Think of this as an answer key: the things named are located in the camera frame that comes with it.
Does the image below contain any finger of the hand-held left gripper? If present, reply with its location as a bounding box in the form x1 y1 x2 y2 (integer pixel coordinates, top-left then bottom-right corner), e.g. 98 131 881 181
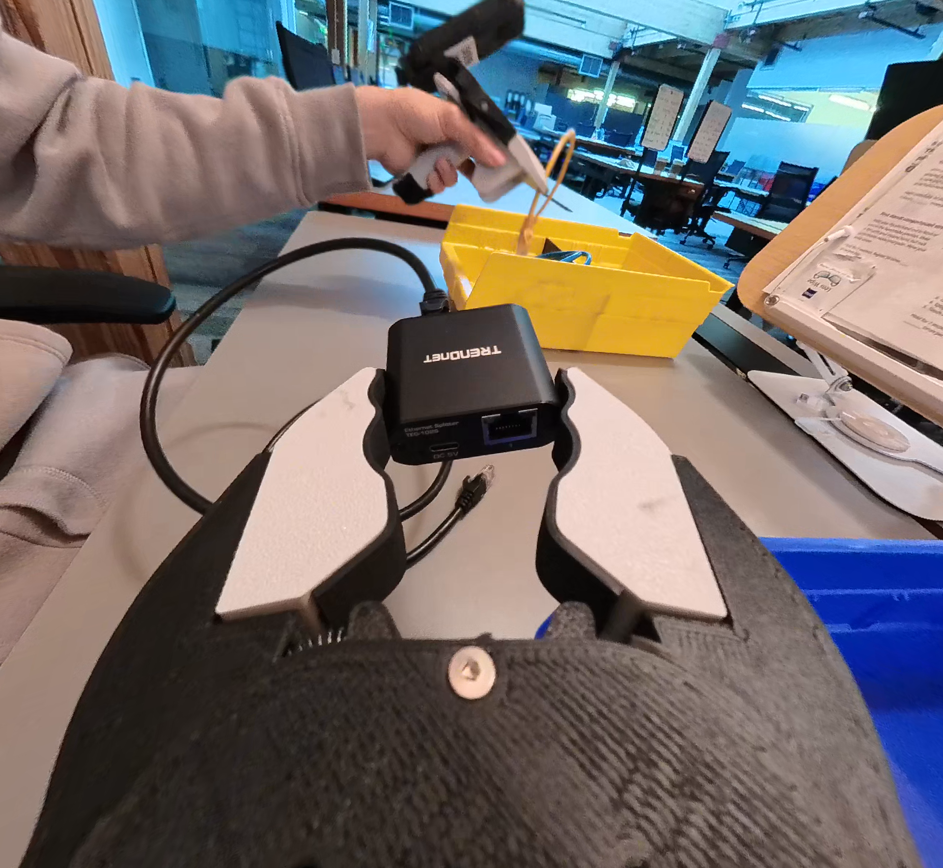
507 134 552 193
470 160 537 204

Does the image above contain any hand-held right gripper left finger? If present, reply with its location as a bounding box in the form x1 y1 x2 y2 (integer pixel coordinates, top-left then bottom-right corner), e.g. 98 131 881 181
214 366 408 626

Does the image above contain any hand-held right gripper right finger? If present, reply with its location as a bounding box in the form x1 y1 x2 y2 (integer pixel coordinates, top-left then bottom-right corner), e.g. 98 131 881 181
535 366 730 622

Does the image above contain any yellow cable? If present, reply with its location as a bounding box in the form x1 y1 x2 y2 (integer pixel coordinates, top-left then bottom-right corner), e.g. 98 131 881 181
516 128 578 258

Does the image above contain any black ethernet cable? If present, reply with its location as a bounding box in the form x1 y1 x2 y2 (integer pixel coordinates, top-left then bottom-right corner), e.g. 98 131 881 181
139 238 496 566

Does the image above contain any yellow plastic bin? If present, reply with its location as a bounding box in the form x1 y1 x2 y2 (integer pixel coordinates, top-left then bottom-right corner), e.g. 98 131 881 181
439 203 735 359

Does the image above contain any black ethernet splitter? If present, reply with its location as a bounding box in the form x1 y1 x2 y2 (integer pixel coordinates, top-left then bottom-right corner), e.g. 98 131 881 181
386 304 561 466

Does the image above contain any person's left forearm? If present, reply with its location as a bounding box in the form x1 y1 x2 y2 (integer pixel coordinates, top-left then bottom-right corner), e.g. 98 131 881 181
0 28 373 250

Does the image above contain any white desk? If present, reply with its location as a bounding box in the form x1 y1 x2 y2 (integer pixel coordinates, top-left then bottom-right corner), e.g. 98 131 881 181
0 209 937 868

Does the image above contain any person's left hand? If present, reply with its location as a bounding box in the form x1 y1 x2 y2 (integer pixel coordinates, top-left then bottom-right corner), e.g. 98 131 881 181
356 86 509 195

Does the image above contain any long wooden table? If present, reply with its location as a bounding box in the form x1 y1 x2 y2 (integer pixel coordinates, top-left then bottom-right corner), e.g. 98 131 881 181
571 146 712 221

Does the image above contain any tan notice board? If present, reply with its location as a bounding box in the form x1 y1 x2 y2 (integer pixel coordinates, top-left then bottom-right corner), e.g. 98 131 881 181
641 83 686 152
685 101 735 163

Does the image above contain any black office chair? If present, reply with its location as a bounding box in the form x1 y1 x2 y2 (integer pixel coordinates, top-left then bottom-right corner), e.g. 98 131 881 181
679 150 732 248
757 161 820 222
275 21 338 92

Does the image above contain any person's grey clothing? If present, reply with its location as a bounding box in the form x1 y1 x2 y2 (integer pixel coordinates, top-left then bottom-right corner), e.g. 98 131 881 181
0 319 203 663

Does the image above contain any blue plastic bin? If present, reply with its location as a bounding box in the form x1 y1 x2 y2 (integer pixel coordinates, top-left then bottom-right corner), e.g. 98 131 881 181
534 537 943 868

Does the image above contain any wooden document stand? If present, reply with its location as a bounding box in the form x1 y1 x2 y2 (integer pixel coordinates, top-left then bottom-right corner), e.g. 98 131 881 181
737 106 943 521

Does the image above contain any small wipe packet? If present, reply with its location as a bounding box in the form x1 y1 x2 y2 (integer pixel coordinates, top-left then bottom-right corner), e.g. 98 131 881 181
798 259 876 311

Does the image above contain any black chair armrest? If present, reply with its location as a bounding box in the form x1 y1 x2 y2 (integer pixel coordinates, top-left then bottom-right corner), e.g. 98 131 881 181
0 264 178 327

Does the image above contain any white paper sheet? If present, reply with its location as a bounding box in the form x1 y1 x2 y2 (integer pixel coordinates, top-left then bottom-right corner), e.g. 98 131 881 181
762 139 943 376

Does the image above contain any black monitor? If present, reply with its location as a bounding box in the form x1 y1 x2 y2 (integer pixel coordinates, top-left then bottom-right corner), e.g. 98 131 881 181
865 60 943 141

